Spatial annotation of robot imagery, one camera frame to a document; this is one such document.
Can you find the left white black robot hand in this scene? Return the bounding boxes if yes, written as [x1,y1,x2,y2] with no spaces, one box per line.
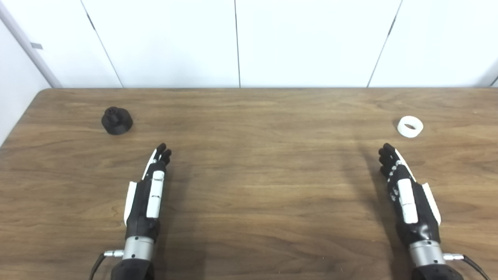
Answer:
[123,143,172,262]

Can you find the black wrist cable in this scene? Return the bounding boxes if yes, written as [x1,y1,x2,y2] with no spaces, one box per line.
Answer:
[89,250,125,280]
[443,253,491,280]

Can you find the round black plastic part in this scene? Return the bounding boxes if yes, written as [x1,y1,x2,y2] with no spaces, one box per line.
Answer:
[102,106,133,135]

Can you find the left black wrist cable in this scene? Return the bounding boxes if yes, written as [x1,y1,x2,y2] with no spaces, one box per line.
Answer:
[89,250,125,280]

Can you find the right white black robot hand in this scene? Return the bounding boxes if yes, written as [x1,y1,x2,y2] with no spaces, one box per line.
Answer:
[378,143,446,267]

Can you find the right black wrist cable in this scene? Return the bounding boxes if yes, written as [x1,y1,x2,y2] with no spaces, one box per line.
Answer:
[443,253,491,280]

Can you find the white plastic ring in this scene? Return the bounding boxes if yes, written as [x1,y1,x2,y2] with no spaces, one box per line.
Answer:
[397,116,424,138]

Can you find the grey wall corner pipe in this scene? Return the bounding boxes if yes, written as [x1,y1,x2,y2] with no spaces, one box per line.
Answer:
[0,2,63,88]

